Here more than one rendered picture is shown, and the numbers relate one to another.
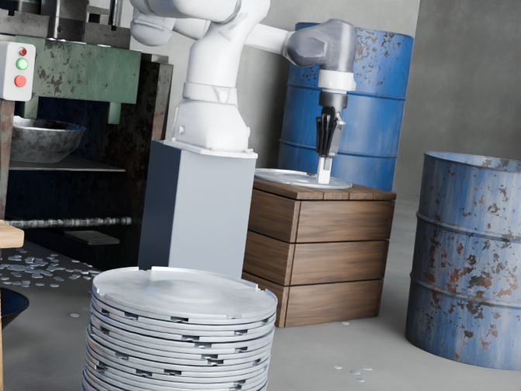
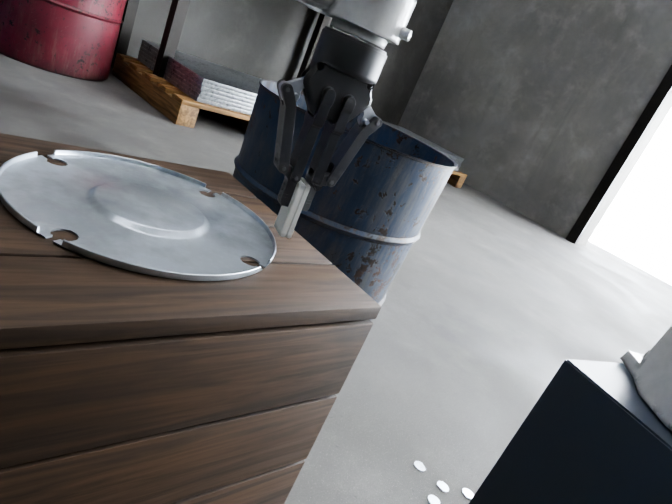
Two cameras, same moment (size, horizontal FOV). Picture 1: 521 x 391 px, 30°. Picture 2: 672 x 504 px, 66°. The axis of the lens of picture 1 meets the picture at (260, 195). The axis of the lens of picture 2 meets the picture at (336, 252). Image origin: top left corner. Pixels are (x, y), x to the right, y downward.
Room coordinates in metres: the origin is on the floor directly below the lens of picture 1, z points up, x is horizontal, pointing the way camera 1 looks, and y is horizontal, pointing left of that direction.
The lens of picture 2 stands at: (2.48, 0.44, 0.58)
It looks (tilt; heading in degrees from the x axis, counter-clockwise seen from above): 20 degrees down; 264
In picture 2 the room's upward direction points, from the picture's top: 24 degrees clockwise
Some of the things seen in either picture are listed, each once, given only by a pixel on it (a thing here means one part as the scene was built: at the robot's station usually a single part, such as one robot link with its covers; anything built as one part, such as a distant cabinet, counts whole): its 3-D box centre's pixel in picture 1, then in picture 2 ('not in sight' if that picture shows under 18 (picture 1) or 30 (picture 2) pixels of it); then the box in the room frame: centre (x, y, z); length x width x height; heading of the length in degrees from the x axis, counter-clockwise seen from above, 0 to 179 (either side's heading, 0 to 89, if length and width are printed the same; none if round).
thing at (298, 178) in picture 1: (299, 178); (151, 208); (2.63, -0.10, 0.35); 0.29 x 0.29 x 0.01
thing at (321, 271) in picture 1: (289, 241); (115, 342); (2.62, -0.10, 0.18); 0.40 x 0.38 x 0.35; 42
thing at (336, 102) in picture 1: (331, 109); (340, 79); (2.48, -0.16, 0.56); 0.08 x 0.07 x 0.09; 23
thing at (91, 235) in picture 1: (42, 226); not in sight; (2.58, 0.58, 0.14); 0.59 x 0.10 x 0.05; 46
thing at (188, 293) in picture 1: (185, 291); not in sight; (1.47, 0.10, 0.28); 0.29 x 0.29 x 0.01
